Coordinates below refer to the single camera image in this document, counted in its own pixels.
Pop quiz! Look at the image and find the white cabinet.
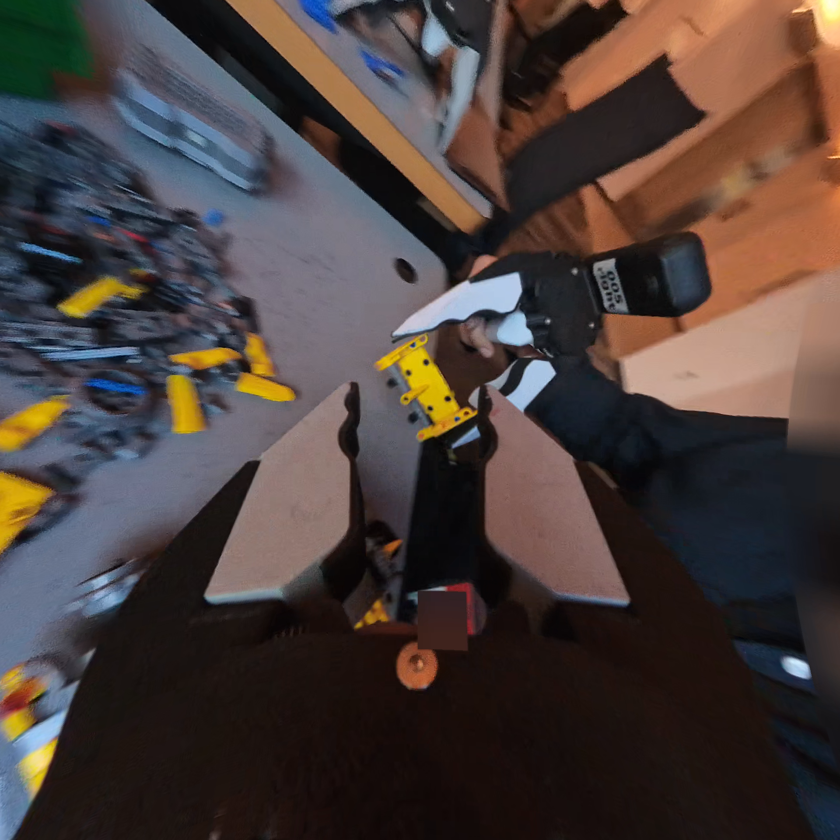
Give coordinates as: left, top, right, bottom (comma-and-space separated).
620, 276, 808, 421

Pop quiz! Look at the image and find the yellow brick sub-assembly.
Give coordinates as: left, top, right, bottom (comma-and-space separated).
374, 333, 479, 442

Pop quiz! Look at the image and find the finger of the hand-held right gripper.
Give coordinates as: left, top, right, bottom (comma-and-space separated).
451, 357, 559, 448
392, 272, 534, 347

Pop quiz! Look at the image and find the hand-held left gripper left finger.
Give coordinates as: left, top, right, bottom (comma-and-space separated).
205, 382, 367, 605

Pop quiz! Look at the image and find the dark round wheel rim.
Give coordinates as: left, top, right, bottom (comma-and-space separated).
82, 367, 158, 416

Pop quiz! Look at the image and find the person's right forearm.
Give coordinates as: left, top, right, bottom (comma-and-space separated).
525, 360, 791, 506

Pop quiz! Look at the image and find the pile of dark loose bricks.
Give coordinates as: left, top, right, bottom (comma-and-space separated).
0, 121, 298, 552

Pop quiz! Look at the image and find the grey battery box brick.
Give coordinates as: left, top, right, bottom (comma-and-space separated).
115, 69, 277, 191

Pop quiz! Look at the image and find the green plastic storage bin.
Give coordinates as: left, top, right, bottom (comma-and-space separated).
0, 0, 93, 99

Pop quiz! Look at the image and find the red badge in clear holder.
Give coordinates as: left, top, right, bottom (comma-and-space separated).
451, 581, 488, 636

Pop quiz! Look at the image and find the person's right hand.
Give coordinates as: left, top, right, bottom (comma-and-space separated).
458, 315, 505, 360

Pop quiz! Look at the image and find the wood-edged grey desk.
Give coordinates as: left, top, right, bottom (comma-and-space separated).
226, 0, 494, 234

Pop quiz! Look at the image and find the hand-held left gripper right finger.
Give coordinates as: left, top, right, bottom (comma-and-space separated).
478, 386, 631, 606

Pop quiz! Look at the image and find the yellow toy vehicle model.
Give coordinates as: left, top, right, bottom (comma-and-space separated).
351, 520, 406, 631

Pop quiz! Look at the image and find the white instruction booklet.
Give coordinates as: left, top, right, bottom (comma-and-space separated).
0, 663, 73, 802

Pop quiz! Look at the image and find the black flat board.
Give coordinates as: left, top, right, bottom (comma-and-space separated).
508, 56, 708, 221

